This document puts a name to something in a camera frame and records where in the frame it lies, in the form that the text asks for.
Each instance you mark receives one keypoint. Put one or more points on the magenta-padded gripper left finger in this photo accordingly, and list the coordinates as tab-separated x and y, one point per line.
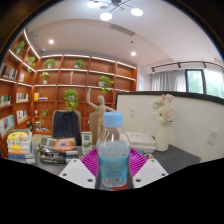
78	172

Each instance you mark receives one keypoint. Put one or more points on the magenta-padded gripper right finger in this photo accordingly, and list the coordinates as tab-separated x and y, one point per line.
150	172

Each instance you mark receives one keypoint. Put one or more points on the clear blue-capped water bottle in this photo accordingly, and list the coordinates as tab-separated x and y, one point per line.
113	160

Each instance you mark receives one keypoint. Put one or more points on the painted stone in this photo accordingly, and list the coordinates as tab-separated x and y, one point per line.
149	155

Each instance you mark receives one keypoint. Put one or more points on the green white drink carton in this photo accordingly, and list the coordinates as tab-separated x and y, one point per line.
86	143

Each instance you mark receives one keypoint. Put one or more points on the dark book stack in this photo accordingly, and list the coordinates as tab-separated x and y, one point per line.
56	150

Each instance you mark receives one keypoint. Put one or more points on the white book stack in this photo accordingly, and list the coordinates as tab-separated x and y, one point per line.
141	140

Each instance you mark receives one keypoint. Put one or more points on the white vase with flowers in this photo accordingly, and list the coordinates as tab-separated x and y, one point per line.
163	133

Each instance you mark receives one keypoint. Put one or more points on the tan chair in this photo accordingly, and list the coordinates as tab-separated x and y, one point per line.
94	128

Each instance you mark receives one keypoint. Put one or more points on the black chair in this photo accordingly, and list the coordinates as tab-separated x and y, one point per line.
66	126

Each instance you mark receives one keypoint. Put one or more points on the colourful book stack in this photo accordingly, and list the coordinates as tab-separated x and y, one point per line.
20	145

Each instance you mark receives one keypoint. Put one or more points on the wooden artist mannequin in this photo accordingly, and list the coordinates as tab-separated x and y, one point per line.
101	108

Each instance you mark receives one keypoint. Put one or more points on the wooden shelf unit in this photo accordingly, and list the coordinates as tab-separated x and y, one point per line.
53	86

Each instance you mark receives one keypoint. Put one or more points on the grey curtain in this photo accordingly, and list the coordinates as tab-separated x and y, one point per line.
168	80

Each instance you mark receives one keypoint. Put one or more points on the window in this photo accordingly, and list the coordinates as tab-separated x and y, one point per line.
206	83

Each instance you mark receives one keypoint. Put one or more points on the recessed ceiling light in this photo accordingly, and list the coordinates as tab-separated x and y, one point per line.
133	53
51	41

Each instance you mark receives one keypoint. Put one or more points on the ceiling air vent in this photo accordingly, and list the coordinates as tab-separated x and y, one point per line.
122	30

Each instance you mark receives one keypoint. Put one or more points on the ceiling lamp with round bulbs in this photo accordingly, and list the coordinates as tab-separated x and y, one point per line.
106	16

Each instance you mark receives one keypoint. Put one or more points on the white wall outlet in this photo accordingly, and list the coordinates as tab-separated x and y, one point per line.
212	136
132	112

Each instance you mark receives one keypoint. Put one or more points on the black track light rail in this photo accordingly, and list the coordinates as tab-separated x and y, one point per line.
186	64

